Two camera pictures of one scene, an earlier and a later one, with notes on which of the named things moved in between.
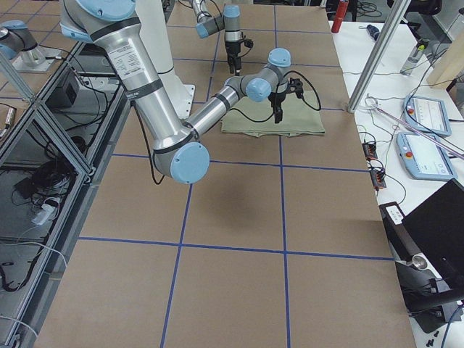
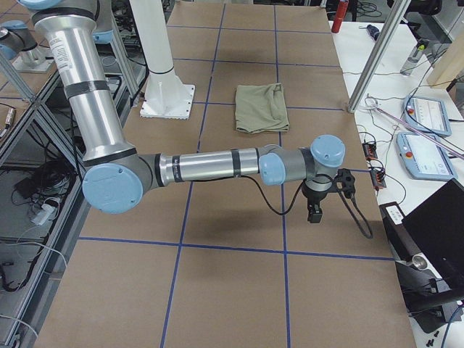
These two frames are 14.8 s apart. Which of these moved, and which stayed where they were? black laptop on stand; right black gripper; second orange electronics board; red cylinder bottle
Moved: right black gripper
Stayed: second orange electronics board; red cylinder bottle; black laptop on stand
